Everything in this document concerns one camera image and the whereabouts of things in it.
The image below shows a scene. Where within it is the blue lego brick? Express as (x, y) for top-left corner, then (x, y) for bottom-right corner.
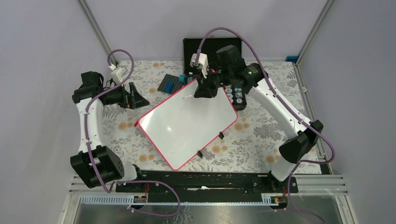
(163, 82), (174, 94)

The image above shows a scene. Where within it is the blue box in corner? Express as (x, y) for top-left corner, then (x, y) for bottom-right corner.
(285, 56), (299, 63)

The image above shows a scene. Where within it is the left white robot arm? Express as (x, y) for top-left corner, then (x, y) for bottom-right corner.
(70, 71), (150, 189)

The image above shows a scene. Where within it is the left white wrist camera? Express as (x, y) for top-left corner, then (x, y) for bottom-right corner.
(108, 64), (128, 84)

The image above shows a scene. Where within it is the light blue round brick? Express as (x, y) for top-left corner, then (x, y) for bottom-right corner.
(178, 75), (188, 85)

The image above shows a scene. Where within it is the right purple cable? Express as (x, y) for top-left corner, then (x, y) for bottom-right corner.
(197, 27), (337, 223)

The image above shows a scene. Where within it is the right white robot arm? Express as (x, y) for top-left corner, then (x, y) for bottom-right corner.
(190, 45), (323, 192)

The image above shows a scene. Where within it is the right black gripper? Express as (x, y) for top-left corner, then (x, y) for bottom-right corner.
(194, 66), (233, 99)

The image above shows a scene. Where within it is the black whiteboard clip lower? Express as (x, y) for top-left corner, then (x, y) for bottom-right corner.
(197, 150), (203, 159)

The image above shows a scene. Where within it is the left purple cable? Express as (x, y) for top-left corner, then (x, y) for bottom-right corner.
(83, 49), (181, 217)

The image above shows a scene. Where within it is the white slotted cable duct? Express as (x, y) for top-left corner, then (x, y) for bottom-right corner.
(79, 194), (279, 206)

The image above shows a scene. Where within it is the purple cable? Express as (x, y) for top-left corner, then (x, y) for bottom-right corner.
(197, 27), (337, 223)
(83, 49), (181, 217)

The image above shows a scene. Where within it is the pink framed whiteboard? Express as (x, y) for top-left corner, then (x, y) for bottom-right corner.
(136, 80), (238, 170)

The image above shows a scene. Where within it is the black poker chip case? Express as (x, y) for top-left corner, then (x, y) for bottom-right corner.
(183, 37), (247, 111)

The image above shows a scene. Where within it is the dark grey lego baseplate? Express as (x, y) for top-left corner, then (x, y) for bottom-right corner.
(157, 74), (184, 95)

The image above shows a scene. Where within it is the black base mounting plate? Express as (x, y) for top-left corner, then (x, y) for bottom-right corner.
(116, 170), (298, 203)

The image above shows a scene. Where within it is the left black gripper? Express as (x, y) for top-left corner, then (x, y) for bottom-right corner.
(103, 81), (149, 109)

